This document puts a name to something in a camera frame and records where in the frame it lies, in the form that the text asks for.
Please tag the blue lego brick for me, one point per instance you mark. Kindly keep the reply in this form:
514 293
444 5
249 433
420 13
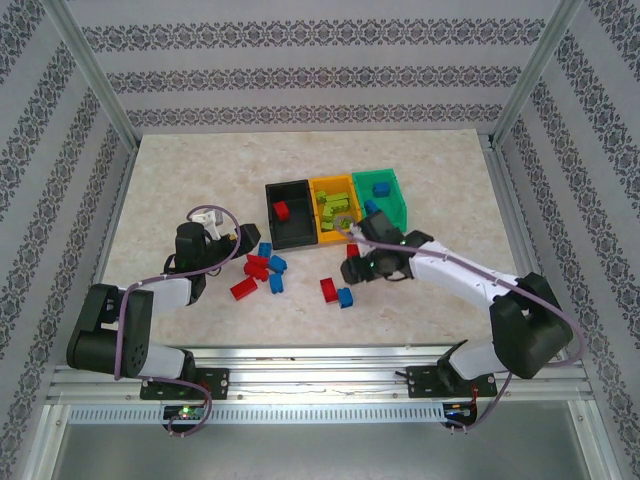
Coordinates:
371 206
345 297
278 264
381 188
276 283
265 249

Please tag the yellow plastic bin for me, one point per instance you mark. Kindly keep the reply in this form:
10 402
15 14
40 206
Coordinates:
332 239

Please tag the green plastic bin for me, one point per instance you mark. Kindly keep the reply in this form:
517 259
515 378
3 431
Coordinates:
395 200

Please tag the black plastic bin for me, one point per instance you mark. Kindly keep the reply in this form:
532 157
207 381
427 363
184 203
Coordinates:
295 227

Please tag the long green lego brick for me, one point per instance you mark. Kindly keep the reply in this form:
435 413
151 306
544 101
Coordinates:
339 201

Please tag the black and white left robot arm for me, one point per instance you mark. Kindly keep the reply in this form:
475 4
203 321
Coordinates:
165 292

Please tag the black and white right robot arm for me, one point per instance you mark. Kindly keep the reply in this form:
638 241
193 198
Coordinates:
460 272

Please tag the long red lego brick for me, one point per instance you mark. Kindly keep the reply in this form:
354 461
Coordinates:
243 288

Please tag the small electronics board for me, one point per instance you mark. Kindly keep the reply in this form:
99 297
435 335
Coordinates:
185 412
460 411

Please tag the grey metal shelf panel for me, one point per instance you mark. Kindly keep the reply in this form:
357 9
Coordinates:
320 452

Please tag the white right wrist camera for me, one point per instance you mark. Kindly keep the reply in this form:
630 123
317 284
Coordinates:
355 230

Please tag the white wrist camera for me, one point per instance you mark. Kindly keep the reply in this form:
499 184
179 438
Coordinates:
355 230
207 218

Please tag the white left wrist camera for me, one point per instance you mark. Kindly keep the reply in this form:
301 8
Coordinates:
207 218

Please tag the aluminium side rail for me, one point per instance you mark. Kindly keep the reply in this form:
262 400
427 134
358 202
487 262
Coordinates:
515 225
111 225

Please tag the aluminium mounting rail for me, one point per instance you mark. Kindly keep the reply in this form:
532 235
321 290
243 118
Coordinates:
320 375

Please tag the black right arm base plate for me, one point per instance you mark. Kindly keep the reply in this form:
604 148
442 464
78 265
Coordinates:
422 382

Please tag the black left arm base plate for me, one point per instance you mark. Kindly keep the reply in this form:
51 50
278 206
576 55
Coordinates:
217 382

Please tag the aluminium frame post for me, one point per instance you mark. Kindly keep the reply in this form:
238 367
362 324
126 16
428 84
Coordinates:
90 70
537 70

